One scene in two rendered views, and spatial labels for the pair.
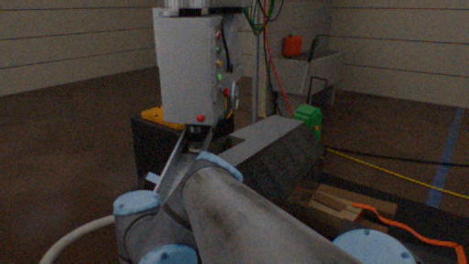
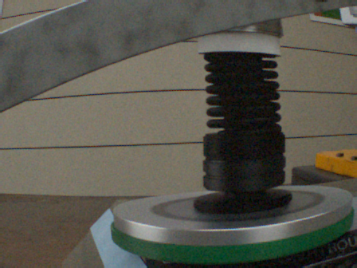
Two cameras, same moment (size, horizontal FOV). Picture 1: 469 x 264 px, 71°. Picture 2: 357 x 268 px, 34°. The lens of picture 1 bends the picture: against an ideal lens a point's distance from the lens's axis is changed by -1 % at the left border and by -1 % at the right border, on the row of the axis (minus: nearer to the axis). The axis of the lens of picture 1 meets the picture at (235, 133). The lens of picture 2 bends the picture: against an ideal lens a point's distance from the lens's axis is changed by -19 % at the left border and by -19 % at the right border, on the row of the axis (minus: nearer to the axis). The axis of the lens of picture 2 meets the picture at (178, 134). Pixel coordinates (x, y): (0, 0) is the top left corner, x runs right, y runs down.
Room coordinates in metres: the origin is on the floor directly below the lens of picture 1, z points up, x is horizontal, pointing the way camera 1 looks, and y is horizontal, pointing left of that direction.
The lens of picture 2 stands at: (0.95, -0.15, 0.94)
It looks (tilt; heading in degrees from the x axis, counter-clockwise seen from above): 3 degrees down; 42
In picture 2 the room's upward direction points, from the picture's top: 2 degrees counter-clockwise
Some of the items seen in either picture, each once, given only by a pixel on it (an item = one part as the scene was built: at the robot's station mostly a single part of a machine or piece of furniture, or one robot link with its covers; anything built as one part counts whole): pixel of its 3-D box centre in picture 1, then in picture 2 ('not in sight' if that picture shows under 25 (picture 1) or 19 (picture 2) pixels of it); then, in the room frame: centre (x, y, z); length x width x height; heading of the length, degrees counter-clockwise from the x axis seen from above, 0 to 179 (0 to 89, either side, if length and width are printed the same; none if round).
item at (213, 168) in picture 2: not in sight; (246, 163); (1.39, 0.18, 0.88); 0.07 x 0.07 x 0.01
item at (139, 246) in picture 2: not in sight; (245, 215); (1.39, 0.18, 0.84); 0.22 x 0.22 x 0.04
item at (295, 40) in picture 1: (294, 45); not in sight; (5.11, -0.88, 1.00); 0.50 x 0.22 x 0.33; 144
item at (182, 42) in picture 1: (198, 69); not in sight; (1.47, 0.16, 1.32); 0.36 x 0.22 x 0.45; 170
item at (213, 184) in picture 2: not in sight; (245, 179); (1.39, 0.18, 0.87); 0.07 x 0.07 x 0.01
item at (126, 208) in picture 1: (139, 224); not in sight; (0.55, 0.19, 1.18); 0.10 x 0.09 x 0.12; 33
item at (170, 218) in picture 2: not in sight; (245, 211); (1.39, 0.18, 0.84); 0.21 x 0.21 x 0.01
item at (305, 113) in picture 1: (306, 120); not in sight; (3.31, -0.74, 0.43); 0.35 x 0.35 x 0.87; 36
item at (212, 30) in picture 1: (214, 63); not in sight; (1.30, 0.08, 1.37); 0.08 x 0.03 x 0.28; 170
